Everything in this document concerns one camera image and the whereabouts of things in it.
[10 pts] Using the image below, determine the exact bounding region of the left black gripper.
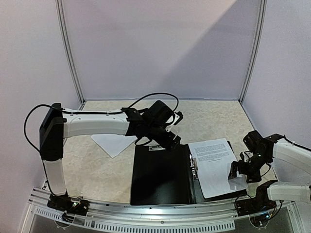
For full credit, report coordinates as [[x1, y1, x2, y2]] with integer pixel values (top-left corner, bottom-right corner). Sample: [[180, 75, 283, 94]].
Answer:
[[146, 124, 181, 152]]

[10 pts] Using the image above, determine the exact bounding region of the black file folder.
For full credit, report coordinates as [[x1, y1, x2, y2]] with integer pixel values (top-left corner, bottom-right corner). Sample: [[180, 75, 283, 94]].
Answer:
[[130, 144, 246, 205]]

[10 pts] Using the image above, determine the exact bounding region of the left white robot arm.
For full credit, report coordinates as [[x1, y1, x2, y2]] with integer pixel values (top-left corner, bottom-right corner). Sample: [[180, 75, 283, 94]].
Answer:
[[39, 100, 183, 211]]

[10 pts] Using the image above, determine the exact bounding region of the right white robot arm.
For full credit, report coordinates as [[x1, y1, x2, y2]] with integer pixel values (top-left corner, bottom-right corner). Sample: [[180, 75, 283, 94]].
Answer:
[[228, 131, 311, 212]]

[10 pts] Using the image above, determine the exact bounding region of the printed paper stack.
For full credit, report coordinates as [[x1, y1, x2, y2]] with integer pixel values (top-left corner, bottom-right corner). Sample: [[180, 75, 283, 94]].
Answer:
[[91, 134, 136, 158]]

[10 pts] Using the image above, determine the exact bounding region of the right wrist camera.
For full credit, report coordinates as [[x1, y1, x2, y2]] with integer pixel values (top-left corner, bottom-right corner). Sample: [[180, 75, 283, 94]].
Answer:
[[240, 151, 250, 163]]

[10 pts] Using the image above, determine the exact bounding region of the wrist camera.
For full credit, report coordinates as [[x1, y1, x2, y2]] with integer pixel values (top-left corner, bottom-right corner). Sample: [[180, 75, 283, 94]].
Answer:
[[167, 111, 184, 126], [240, 151, 250, 163]]

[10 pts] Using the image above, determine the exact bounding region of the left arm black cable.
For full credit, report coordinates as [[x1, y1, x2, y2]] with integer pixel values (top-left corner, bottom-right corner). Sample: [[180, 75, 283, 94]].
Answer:
[[23, 91, 180, 153]]

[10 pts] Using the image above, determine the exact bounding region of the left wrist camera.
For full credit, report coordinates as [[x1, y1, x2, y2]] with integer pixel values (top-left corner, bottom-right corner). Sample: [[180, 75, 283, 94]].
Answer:
[[167, 111, 184, 126]]

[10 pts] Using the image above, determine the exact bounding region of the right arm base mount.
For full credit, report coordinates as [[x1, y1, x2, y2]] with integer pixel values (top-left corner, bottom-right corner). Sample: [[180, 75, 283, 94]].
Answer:
[[234, 180, 277, 216]]

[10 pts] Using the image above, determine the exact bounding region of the curved aluminium rail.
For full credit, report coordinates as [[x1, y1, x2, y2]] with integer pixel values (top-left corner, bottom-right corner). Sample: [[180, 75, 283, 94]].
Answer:
[[28, 186, 296, 221]]

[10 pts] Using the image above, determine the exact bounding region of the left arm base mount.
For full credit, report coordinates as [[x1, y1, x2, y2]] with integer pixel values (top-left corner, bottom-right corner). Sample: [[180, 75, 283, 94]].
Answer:
[[47, 193, 90, 216]]

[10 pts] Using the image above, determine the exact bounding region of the perforated white cable tray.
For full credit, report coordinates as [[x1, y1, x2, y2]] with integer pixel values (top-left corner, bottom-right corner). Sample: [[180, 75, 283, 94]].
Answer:
[[29, 207, 237, 233]]

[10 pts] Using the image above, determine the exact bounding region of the right aluminium frame post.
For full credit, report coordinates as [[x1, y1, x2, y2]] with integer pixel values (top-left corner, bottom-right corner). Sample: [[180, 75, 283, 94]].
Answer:
[[239, 0, 267, 105]]

